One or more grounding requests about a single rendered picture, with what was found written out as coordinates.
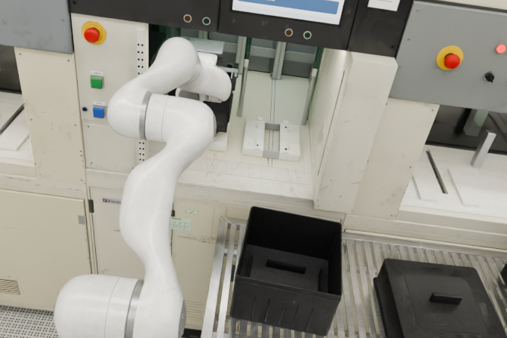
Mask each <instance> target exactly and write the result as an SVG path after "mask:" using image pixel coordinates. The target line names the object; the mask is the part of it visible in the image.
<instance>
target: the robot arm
mask: <svg viewBox="0 0 507 338"><path fill-rule="evenodd" d="M221 63H223V58H221V57H219V56H217V55H216V54H212V53H209V54H208V53H202V52H200V51H197V50H196V48H195V46H194V45H193V44H192V43H191V42H190V41H189V40H187V39H185V38H181V37H173V38H169V39H168V40H167V41H165V42H164V44H163V45H162V46H161V47H160V49H159V51H158V54H157V57H156V58H155V62H154V63H153V64H152V65H151V66H150V67H149V68H148V69H147V70H146V71H145V72H144V73H143V74H142V75H139V76H137V77H136V78H134V79H132V80H131V81H129V82H128V83H126V84H124V85H123V86H122V87H120V88H119V89H118V90H117V91H116V92H115V93H114V94H113V96H112V98H111V99H110V101H109V103H108V106H107V109H106V118H107V121H108V123H109V126H110V127H111V129H113V130H114V132H116V133H117V134H120V135H122V136H124V137H130V138H134V139H139V140H150V141H155V142H161V143H166V146H165V147H164V148H163V149H162V150H161V151H160V152H159V153H158V154H156V155H154V156H152V157H151V158H149V159H147V160H145V161H144V162H142V163H141V164H139V165H137V166H136V167H135V168H134V169H133V170H132V171H131V172H130V174H129V175H128V178H127V180H126V183H125V185H124V191H123V195H122V199H121V207H120V212H119V228H120V232H121V236H122V238H123V239H124V241H125V243H126V244H127V246H128V247H129V248H130V249H131V250H132V251H133V252H134V253H135V254H136V255H137V256H138V257H139V258H140V259H141V261H142V263H143V265H144V267H145V272H146V274H145V277H144V279H142V280H140V279H134V278H123V277H117V276H111V275H94V274H89V275H80V276H77V277H74V278H73V279H71V280H70V281H68V282H67V283H66V284H65V285H64V286H63V288H62V289H61V291H60V292H59V293H58V294H57V299H56V302H55V305H54V324H55V327H56V330H57V332H58V334H59V336H60V338H180V337H181V336H182V335H183V333H184V332H183V331H184V328H185V325H186V305H185V301H184V298H183V293H182V290H181V287H180V283H179V281H178V278H177V274H176V271H175V268H174V264H173V260H172V256H171V247H170V223H171V212H172V207H173V203H174V195H175V191H176V187H177V182H178V179H179V178H180V176H181V174H182V173H183V172H184V170H185V169H187V167H188V166H190V164H191V163H193V162H194V161H195V160H196V159H198V158H199V157H200V156H202V155H203V154H204V153H205V152H206V151H207V150H208V148H209V147H210V145H211V144H212V142H213V141H214V137H215V136H216V129H217V123H216V117H215V115H214V113H213V111H212V110H211V108H210V107H209V106H208V105H206V104H205V103H203V101H204V100H214V101H226V100H227V99H228V98H229V96H230V94H231V90H232V85H231V81H230V78H229V76H228V74H227V73H226V72H225V71H223V70H222V69H220V68H217V65H218V64H221ZM175 88H177V90H176V96H175V97H173V96H168V95H164V94H166V93H168V92H170V91H172V90H173V89H175Z"/></svg>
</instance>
